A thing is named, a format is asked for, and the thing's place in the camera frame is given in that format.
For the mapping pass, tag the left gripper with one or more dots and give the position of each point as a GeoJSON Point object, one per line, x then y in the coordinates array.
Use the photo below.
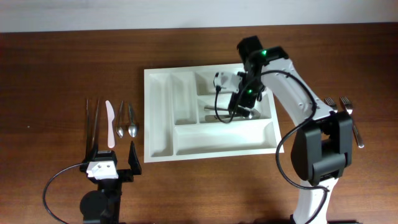
{"type": "Point", "coordinates": [123, 175]}

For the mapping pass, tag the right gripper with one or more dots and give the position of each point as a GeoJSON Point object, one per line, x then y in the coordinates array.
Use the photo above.
{"type": "Point", "coordinates": [237, 104]}

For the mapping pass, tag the large steel spoon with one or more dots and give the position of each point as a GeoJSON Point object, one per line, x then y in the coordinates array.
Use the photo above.
{"type": "Point", "coordinates": [253, 114]}
{"type": "Point", "coordinates": [207, 107]}

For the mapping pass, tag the small teaspoon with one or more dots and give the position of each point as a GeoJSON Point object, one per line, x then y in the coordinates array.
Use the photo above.
{"type": "Point", "coordinates": [132, 129]}
{"type": "Point", "coordinates": [119, 130]}

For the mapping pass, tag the pink plastic knife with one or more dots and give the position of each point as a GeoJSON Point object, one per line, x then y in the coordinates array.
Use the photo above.
{"type": "Point", "coordinates": [110, 116]}

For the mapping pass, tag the steel fork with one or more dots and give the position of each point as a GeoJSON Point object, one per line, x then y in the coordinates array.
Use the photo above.
{"type": "Point", "coordinates": [331, 103]}
{"type": "Point", "coordinates": [348, 107]}

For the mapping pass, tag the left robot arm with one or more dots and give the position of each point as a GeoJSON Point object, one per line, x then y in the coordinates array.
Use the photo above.
{"type": "Point", "coordinates": [103, 204]}

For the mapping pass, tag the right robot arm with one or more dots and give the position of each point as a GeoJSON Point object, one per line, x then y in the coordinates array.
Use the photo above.
{"type": "Point", "coordinates": [314, 154]}

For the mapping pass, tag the left metal chopstick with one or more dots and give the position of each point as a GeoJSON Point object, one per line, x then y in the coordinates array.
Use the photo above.
{"type": "Point", "coordinates": [87, 127]}

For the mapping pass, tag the white plastic cutlery tray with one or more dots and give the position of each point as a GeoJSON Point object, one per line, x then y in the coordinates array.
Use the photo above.
{"type": "Point", "coordinates": [174, 117]}

